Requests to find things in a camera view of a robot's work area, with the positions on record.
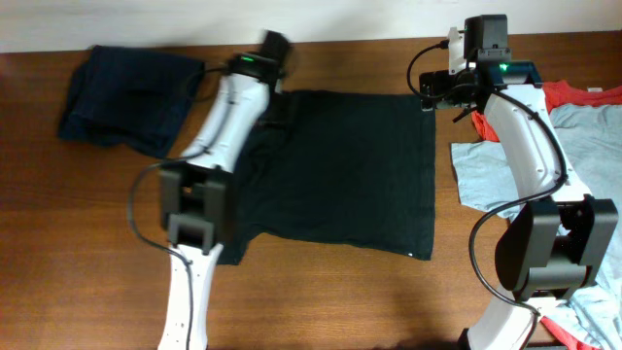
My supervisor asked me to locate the dark green t-shirt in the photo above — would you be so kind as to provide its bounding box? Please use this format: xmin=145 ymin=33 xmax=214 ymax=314
xmin=219 ymin=90 xmax=435 ymax=265

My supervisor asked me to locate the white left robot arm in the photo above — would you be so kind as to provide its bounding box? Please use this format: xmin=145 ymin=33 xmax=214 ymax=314
xmin=158 ymin=52 xmax=288 ymax=349

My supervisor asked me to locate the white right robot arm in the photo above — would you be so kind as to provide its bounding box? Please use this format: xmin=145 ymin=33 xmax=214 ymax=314
xmin=412 ymin=62 xmax=618 ymax=349

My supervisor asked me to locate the red garment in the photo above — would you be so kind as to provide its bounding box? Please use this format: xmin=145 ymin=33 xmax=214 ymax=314
xmin=470 ymin=81 xmax=622 ymax=143

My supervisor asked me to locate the light blue-grey t-shirt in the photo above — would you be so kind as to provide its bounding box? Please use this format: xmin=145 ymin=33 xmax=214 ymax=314
xmin=451 ymin=104 xmax=621 ymax=349

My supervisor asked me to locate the folded navy blue garment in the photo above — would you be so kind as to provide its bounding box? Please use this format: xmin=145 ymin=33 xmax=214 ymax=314
xmin=57 ymin=46 xmax=205 ymax=158

